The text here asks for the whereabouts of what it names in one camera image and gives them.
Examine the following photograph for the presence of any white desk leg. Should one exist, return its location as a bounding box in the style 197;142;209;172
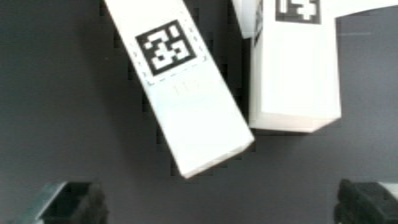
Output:
104;0;254;177
230;0;398;133

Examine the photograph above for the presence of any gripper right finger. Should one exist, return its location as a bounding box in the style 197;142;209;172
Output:
334;179;398;224

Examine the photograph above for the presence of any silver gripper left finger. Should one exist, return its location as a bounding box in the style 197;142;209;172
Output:
10;181;108;224

